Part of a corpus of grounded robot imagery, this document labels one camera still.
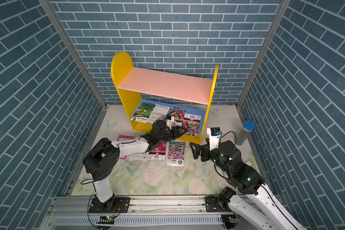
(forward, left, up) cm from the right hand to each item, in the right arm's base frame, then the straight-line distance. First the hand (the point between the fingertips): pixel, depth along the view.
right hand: (199, 142), depth 66 cm
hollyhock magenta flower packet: (+6, +23, -27) cm, 36 cm away
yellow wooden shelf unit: (+54, +39, -22) cm, 70 cm away
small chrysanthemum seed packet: (+22, +4, -14) cm, 27 cm away
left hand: (+13, +5, -12) cm, 18 cm away
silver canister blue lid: (+20, -31, -10) cm, 38 cm away
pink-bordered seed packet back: (+16, +50, -27) cm, 59 cm away
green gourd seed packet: (+28, +37, -13) cm, 48 cm away
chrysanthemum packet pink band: (+29, +13, -14) cm, 35 cm away
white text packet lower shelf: (+30, +27, -13) cm, 42 cm away
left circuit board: (-31, +45, -31) cm, 62 cm away
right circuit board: (-25, -20, -29) cm, 43 cm away
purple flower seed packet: (+5, +12, -28) cm, 31 cm away
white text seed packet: (+3, +34, -28) cm, 44 cm away
